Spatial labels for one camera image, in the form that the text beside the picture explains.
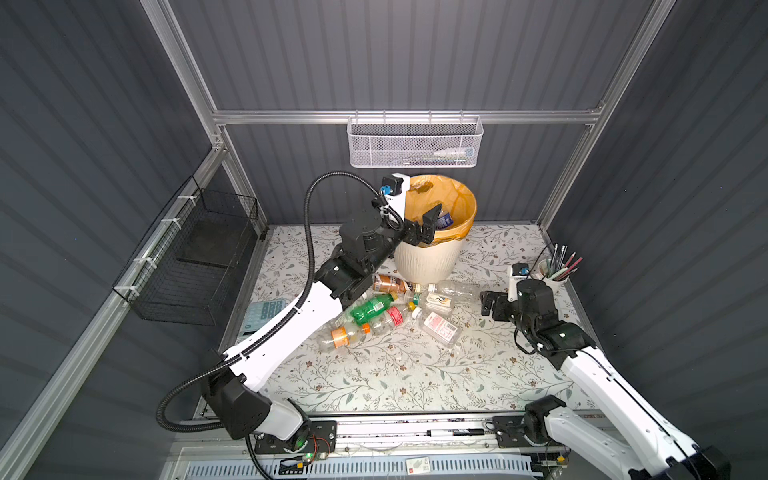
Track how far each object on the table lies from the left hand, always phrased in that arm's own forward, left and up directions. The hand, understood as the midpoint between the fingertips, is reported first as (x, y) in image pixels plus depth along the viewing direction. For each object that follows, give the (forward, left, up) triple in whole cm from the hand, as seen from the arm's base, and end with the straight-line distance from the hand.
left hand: (420, 198), depth 63 cm
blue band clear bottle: (+22, -13, -27) cm, 37 cm away
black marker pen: (-37, -8, -45) cm, 58 cm away
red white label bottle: (-10, -8, -41) cm, 43 cm away
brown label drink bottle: (+5, +6, -40) cm, 40 cm away
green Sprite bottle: (-3, +14, -41) cm, 44 cm away
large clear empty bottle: (+2, -19, -43) cm, 47 cm away
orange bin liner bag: (+29, -8, -21) cm, 37 cm away
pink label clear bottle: (-7, +5, -40) cm, 41 cm away
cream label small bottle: (-3, -9, -39) cm, 40 cm away
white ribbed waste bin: (+7, -7, -31) cm, 33 cm away
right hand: (-9, -23, -27) cm, 37 cm away
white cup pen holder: (+4, -53, -44) cm, 69 cm away
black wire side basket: (-3, +58, -18) cm, 61 cm away
